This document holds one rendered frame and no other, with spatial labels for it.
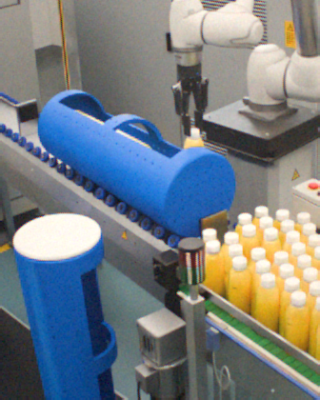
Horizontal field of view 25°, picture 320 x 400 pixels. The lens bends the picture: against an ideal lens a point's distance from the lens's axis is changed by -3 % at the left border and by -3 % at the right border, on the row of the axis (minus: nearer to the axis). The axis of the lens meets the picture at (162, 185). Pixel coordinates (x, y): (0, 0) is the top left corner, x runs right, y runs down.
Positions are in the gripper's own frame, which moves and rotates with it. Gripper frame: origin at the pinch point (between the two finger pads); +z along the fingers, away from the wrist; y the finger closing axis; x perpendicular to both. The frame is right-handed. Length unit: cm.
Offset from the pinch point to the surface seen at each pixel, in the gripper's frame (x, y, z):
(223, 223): 16.6, 2.3, 27.9
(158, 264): 20.5, 29.9, 29.7
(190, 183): 10.4, 9.9, 13.8
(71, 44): -131, -27, 3
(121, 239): -19, 19, 43
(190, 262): 56, 44, 7
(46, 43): -530, -200, 109
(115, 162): -18.6, 18.4, 13.7
